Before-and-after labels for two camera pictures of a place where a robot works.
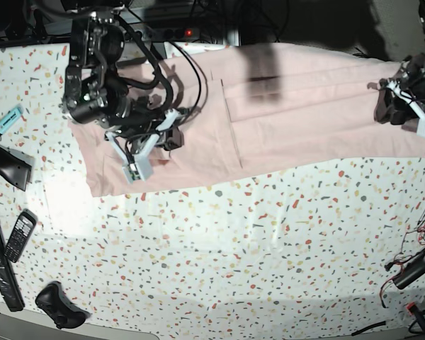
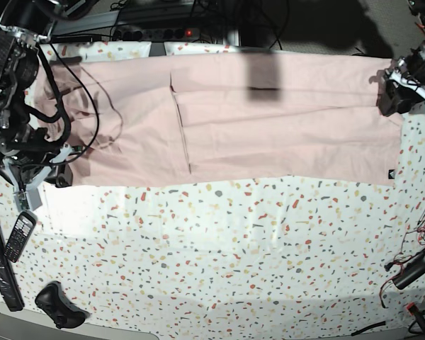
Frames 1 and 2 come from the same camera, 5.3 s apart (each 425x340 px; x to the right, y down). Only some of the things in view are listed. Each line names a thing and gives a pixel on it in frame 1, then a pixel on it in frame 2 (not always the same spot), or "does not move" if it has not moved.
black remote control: [21, 235] does not move
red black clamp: [413, 308] does not move
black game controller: [52, 299] does not move
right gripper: [143, 117] to [30, 147]
